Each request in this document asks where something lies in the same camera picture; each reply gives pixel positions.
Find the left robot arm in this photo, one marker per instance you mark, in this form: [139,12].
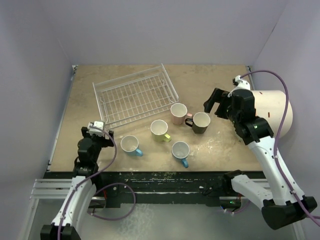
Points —
[68,222]

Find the pink mug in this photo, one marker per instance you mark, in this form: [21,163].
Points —
[179,113]

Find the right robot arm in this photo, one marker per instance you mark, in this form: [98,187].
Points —
[284,203]

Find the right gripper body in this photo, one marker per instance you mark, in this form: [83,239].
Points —
[220,96]

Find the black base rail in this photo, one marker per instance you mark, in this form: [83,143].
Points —
[164,187]

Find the yellow-green mug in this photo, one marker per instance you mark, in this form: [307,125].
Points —
[159,131]

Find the black mug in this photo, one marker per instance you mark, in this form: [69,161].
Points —
[199,122]

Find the light blue mug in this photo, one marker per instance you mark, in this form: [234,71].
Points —
[130,145]

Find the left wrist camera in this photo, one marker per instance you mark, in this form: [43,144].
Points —
[95,128]

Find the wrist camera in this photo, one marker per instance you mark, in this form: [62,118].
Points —
[95,128]
[239,84]

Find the dark blue mug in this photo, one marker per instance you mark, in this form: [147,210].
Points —
[180,151]

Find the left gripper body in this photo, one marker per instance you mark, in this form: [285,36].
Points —
[98,142]

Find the white cylinder orange lid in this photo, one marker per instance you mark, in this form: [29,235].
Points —
[270,105]

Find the white wire dish rack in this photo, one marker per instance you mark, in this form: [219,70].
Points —
[130,98]

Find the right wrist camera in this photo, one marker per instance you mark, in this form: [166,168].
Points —
[239,84]

